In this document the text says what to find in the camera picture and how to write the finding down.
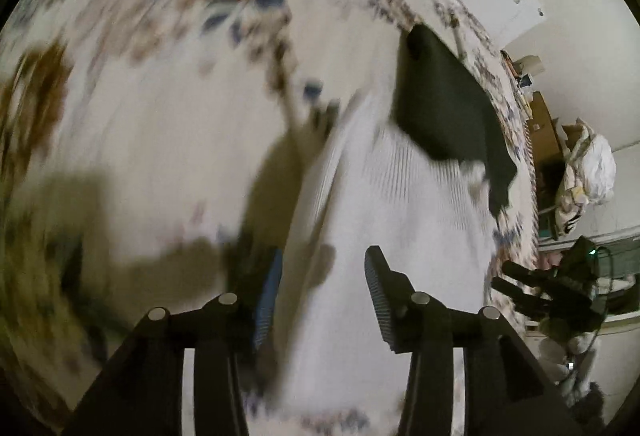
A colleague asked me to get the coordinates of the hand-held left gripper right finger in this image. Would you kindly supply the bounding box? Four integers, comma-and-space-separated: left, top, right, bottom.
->
364, 245, 583, 436

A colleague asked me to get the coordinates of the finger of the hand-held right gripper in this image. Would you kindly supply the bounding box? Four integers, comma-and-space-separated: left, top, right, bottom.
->
501, 261, 556, 284
491, 277, 551, 317

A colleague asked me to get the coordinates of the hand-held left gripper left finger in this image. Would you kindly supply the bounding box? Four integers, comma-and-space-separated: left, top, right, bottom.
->
62, 243, 283, 436

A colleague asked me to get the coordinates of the white knit sweater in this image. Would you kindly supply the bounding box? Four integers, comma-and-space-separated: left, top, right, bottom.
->
277, 91, 521, 422

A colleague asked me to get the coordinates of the person's right forearm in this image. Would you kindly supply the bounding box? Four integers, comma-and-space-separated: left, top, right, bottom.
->
542, 318, 603, 397

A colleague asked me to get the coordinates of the pile of white clothes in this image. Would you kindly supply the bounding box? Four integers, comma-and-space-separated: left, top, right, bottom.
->
555, 118, 617, 237

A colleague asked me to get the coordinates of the large cardboard box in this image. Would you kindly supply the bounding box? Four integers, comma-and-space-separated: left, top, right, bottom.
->
527, 91, 568, 162

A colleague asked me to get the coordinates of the black folded garment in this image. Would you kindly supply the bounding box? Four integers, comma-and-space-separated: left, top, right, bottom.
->
392, 23, 518, 219

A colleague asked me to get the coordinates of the floral bed sheet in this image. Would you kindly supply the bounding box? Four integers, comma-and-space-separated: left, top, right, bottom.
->
0, 0, 543, 436

